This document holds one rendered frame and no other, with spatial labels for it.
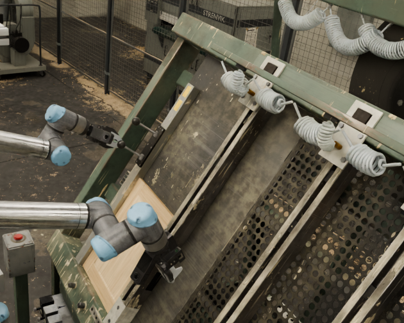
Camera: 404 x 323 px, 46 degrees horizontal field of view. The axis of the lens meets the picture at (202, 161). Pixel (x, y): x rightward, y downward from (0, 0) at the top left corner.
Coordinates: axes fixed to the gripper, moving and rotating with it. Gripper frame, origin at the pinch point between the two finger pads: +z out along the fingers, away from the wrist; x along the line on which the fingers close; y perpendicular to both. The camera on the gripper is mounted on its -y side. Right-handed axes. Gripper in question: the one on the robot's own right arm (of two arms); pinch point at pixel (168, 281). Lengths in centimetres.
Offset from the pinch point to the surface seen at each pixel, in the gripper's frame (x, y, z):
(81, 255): 66, -13, 36
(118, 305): 25.1, -15.6, 26.6
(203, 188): 17.7, 31.9, -3.6
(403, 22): -3, 120, -28
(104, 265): 51, -9, 34
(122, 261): 42, -3, 29
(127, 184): 63, 20, 15
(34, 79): 529, 101, 202
